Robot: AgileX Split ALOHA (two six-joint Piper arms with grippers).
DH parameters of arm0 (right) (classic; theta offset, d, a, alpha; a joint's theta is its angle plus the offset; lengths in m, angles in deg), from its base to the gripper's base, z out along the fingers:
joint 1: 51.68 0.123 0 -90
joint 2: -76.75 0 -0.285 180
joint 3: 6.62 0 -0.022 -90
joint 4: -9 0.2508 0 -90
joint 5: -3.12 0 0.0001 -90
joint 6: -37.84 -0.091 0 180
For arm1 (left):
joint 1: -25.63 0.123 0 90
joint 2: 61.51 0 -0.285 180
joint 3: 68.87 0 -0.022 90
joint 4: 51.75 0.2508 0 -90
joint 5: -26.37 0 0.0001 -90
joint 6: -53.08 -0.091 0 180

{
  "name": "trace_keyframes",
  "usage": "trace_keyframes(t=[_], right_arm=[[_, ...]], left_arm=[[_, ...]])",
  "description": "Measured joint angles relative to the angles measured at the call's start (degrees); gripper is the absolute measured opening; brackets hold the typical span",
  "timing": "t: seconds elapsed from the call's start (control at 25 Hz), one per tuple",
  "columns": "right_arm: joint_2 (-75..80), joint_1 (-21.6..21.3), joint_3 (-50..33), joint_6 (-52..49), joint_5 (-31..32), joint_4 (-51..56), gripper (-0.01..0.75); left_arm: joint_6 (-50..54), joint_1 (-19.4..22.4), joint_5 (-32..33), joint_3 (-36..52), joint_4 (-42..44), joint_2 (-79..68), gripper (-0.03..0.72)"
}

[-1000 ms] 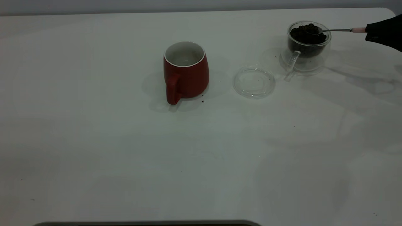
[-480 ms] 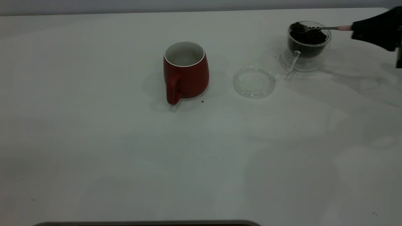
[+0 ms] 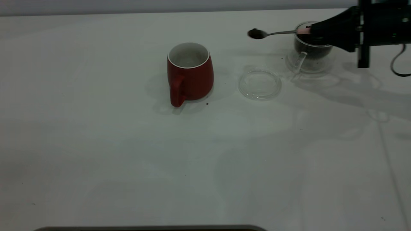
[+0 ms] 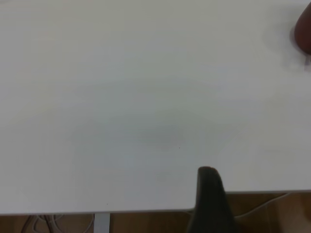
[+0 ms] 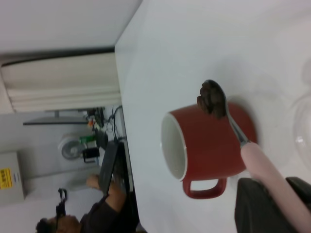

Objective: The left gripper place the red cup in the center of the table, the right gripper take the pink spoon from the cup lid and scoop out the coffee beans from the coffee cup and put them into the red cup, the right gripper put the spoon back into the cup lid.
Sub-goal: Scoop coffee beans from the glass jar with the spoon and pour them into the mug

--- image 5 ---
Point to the grey metal box yellow label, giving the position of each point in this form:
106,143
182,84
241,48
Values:
12,177

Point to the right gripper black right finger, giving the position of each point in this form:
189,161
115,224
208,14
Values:
302,188

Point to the small heap of coffee beans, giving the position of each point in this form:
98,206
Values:
210,99

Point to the grey shelf board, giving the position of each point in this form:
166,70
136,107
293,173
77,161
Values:
53,120

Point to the clear round glass saucer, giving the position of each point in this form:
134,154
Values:
302,136

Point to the black tablet device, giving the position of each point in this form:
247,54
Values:
109,165

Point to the small black box device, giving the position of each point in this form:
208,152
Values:
91,154

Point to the beige panel with dark edge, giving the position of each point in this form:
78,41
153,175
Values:
60,77

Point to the white round fan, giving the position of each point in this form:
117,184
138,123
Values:
70,148

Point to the red ceramic mug white inside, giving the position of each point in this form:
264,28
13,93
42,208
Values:
209,145

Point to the green circuit board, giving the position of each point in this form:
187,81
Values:
87,139

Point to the head with dark hair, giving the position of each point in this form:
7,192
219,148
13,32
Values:
60,224

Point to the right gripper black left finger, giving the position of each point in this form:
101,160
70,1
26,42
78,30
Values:
255,211

